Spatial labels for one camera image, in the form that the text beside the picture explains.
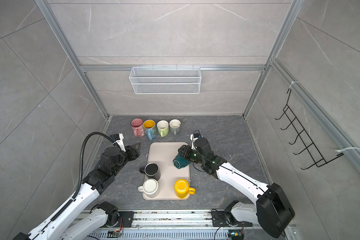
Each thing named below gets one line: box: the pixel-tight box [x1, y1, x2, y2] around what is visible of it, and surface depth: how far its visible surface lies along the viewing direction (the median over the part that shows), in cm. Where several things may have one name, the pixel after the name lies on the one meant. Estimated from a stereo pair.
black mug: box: [139, 162, 161, 181], surface depth 83 cm
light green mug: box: [156, 120, 169, 138], surface depth 103 cm
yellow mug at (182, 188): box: [174, 178, 196, 199], surface depth 77 cm
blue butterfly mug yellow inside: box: [143, 119, 157, 141], surface depth 103 cm
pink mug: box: [130, 117, 146, 137], surface depth 103 cm
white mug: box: [138, 178, 160, 198], surface depth 78 cm
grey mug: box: [169, 118, 181, 135], surface depth 103 cm
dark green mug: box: [173, 152, 192, 169], surface depth 78 cm
